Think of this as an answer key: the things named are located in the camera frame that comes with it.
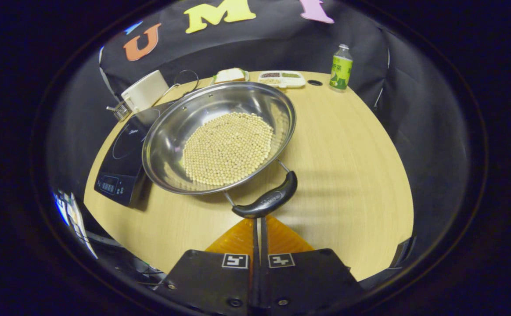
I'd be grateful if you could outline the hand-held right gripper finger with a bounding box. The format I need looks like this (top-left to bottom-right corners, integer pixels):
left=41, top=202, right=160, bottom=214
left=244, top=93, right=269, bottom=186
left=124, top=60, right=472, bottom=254
left=260, top=215, right=367, bottom=313
left=161, top=216, right=260, bottom=313

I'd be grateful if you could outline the steel pot with beans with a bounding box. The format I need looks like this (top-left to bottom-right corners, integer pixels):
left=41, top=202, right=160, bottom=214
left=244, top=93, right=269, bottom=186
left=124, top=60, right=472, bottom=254
left=141, top=81, right=299, bottom=219

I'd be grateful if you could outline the black induction cooktop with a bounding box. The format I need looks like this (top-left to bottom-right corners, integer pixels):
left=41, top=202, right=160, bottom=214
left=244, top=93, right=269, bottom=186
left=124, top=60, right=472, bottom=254
left=94, top=100, right=177, bottom=208

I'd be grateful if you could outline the dark object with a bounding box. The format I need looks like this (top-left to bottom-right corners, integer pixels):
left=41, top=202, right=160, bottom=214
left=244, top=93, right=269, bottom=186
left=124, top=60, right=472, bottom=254
left=389, top=236, right=417, bottom=269

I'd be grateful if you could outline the pale green small plate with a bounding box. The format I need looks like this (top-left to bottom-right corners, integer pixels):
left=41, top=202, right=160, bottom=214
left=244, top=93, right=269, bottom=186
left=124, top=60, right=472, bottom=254
left=212, top=68, right=250, bottom=85

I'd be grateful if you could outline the white divided grain tray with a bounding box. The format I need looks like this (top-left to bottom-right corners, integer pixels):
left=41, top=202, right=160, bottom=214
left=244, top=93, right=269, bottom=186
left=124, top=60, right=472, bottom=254
left=258, top=70, right=306, bottom=89

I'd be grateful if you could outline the white bread sandwich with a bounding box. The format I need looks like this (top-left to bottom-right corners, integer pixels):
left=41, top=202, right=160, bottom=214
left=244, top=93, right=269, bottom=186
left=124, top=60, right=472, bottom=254
left=215, top=68, right=245, bottom=83

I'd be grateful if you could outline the white printed sheet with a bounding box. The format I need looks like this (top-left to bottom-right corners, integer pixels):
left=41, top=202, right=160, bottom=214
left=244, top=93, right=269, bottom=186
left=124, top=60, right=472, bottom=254
left=54, top=189, right=99, bottom=259

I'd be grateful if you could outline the white box appliance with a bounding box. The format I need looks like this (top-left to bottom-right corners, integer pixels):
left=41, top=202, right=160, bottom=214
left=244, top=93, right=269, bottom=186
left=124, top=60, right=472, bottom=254
left=121, top=69, right=169, bottom=114

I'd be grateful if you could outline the green drink bottle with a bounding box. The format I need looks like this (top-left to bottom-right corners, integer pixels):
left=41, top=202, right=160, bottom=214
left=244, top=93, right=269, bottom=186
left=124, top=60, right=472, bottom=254
left=329, top=43, right=353, bottom=93

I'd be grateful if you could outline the black backdrop cloth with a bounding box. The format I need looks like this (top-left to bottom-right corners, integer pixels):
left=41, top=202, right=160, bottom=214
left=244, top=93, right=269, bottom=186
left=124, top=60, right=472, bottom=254
left=45, top=0, right=473, bottom=281

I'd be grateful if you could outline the black power cable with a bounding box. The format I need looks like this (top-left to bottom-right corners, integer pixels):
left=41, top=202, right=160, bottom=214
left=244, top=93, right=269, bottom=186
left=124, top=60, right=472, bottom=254
left=168, top=69, right=200, bottom=95

